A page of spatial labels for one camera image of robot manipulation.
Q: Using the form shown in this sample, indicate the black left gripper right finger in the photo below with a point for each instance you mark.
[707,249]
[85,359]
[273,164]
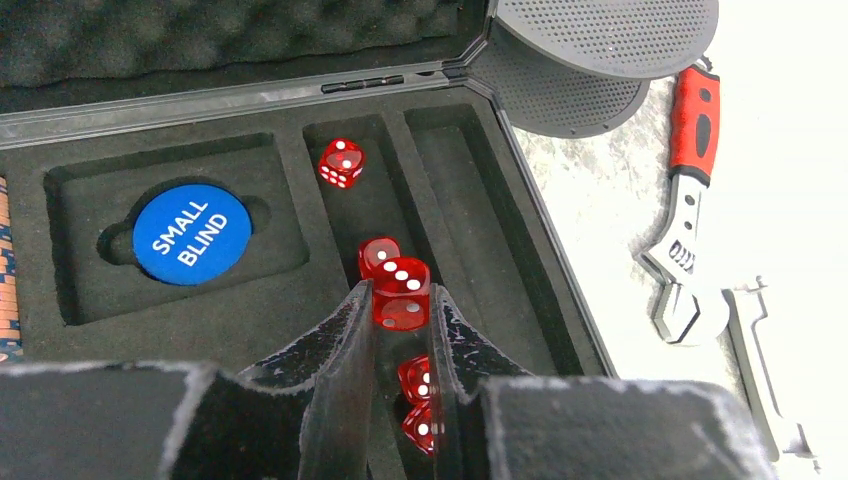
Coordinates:
[495,420]

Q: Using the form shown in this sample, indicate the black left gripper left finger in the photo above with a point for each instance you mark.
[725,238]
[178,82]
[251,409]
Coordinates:
[301,413]

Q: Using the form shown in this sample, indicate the red die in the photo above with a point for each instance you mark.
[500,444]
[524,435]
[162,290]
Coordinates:
[414,378]
[417,426]
[341,163]
[373,252]
[401,294]

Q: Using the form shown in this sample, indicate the black poker set case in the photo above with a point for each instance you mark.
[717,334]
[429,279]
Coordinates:
[106,104]

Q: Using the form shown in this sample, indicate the blue small blind button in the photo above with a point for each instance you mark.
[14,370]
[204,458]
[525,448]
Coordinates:
[191,234]

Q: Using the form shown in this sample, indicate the brown purple chip stack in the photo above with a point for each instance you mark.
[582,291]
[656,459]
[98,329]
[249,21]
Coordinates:
[11,339]

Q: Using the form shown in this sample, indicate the dark grey round disc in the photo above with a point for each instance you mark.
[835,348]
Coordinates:
[574,69]

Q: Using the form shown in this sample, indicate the red handled adjustable wrench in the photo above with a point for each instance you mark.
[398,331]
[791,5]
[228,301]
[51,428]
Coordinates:
[688,311]

